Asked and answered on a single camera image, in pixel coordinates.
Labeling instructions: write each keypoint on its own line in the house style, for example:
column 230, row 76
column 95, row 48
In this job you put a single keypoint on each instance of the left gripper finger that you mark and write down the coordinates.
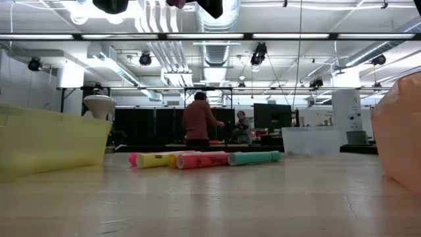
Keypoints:
column 212, row 6

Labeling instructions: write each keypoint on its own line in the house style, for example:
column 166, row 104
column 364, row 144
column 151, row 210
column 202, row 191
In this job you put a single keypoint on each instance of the red highlighter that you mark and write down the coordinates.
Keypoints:
column 202, row 161

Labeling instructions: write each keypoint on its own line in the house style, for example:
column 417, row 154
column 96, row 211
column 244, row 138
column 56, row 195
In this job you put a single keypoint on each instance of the teal highlighter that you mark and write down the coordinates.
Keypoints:
column 253, row 158

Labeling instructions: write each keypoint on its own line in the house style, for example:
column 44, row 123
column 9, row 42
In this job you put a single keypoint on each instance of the orange-yellow highlighter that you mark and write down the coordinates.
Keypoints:
column 172, row 160

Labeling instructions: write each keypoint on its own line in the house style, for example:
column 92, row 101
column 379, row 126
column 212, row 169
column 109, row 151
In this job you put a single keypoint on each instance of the pink highlighter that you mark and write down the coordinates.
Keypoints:
column 133, row 159

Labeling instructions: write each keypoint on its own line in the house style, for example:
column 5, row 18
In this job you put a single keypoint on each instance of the orange plastic bin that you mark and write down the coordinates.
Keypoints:
column 398, row 131

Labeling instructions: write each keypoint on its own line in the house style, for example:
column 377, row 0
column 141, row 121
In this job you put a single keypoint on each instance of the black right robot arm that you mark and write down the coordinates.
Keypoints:
column 419, row 6

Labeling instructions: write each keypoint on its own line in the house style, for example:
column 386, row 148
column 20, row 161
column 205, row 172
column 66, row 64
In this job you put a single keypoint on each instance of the black ceiling spotlight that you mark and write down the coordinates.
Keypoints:
column 34, row 64
column 145, row 59
column 315, row 82
column 379, row 60
column 258, row 54

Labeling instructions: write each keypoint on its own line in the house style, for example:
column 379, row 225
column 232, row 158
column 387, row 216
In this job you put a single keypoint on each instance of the person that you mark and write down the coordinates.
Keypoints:
column 242, row 128
column 197, row 121

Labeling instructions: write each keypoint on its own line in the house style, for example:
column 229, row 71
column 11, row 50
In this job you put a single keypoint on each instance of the overhead light bar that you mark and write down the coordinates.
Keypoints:
column 333, row 36

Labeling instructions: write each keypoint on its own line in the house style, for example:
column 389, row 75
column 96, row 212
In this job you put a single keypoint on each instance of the black monitor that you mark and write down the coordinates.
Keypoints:
column 273, row 115

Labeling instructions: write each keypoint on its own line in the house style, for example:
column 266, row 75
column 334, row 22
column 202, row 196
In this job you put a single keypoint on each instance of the white bulb lamp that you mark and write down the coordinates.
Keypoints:
column 98, row 105

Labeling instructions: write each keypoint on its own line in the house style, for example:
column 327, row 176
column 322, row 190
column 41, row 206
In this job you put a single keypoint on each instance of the plain yellow highlighter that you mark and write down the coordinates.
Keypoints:
column 153, row 161

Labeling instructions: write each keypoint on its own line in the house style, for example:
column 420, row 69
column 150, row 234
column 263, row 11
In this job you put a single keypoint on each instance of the clear plastic bin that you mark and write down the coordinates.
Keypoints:
column 309, row 141

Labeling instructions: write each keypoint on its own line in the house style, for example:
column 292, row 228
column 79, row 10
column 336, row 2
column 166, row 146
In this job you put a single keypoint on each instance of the white pillar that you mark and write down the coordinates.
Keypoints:
column 345, row 108

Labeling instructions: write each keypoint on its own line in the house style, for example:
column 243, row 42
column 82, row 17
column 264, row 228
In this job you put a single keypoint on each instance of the grey box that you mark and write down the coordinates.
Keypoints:
column 356, row 138

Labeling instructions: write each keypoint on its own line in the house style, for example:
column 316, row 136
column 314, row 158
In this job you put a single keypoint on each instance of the yellow plastic bin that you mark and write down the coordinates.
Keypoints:
column 49, row 145

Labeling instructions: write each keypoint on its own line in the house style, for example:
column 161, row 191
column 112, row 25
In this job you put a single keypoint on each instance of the silver ventilation duct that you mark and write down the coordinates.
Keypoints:
column 215, row 56

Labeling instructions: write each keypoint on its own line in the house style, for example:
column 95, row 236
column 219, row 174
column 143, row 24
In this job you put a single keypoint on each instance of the distant black frame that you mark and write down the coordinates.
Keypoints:
column 210, row 88

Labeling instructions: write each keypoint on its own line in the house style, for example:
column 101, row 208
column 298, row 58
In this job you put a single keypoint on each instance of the white ventilation duct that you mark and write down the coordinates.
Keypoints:
column 115, row 67

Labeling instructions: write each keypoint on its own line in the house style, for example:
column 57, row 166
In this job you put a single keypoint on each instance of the black partition wall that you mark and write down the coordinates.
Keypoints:
column 148, row 126

